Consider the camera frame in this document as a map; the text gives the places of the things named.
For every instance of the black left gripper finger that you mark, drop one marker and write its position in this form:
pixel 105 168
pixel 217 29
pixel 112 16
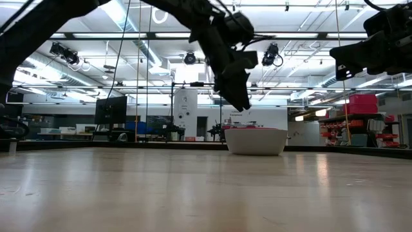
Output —
pixel 239 90
pixel 222 88

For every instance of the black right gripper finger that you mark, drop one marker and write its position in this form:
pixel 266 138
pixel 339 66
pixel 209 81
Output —
pixel 351 54
pixel 381 51

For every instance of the red plastic bowl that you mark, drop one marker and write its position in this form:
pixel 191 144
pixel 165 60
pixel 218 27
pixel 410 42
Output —
pixel 251 128

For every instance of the white plastic bowl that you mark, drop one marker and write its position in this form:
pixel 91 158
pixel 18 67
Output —
pixel 256 143

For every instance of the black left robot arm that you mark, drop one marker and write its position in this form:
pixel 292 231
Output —
pixel 38 25

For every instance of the shelf rack with red bins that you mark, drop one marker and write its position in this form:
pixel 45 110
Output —
pixel 354 124

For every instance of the black bar with light strips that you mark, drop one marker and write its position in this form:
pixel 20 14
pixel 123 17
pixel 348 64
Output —
pixel 322 35

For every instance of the white column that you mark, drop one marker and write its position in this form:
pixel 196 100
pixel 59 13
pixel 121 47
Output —
pixel 186 106

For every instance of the red storage bin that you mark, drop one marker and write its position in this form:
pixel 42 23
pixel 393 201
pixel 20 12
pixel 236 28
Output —
pixel 363 101

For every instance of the blue storage bin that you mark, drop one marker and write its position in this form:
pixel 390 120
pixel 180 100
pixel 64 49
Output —
pixel 136 128

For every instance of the black computer monitor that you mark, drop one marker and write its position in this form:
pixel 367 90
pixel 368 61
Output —
pixel 111 109

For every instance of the work desk with white boxes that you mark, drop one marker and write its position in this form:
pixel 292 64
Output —
pixel 67 130

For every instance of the black metal rig frame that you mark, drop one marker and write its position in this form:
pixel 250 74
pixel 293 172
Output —
pixel 197 84

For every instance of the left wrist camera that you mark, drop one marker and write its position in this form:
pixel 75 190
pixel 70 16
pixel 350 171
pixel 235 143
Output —
pixel 247 59

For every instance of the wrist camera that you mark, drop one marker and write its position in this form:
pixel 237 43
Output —
pixel 247 59
pixel 386 17

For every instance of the hanging black camera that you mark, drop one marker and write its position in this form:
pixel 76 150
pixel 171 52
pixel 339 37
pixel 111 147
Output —
pixel 269 54
pixel 190 58
pixel 64 53

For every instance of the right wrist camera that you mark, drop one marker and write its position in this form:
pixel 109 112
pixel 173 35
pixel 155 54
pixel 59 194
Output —
pixel 386 17

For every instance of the black aluminium table frame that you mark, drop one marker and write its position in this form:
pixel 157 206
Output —
pixel 96 145

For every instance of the small white post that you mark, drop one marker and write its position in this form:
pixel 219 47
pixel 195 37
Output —
pixel 13 146

